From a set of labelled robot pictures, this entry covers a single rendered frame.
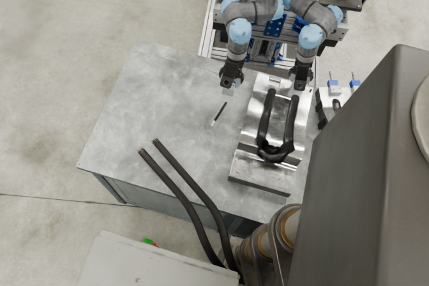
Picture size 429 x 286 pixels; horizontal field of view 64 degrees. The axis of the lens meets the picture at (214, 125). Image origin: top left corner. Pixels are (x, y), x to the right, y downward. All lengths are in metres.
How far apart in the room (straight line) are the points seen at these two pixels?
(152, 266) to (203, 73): 1.12
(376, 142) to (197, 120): 1.33
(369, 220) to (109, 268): 0.59
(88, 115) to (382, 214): 2.41
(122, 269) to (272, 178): 0.84
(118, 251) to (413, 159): 0.61
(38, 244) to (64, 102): 0.95
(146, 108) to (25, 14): 1.86
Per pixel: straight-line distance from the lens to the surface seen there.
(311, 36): 1.25
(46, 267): 2.36
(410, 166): 0.25
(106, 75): 2.69
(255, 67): 2.45
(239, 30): 1.18
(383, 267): 0.23
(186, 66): 1.70
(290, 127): 1.50
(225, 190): 1.45
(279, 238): 0.69
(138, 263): 0.74
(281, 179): 1.44
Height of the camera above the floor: 2.20
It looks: 65 degrees down
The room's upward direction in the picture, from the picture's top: 8 degrees clockwise
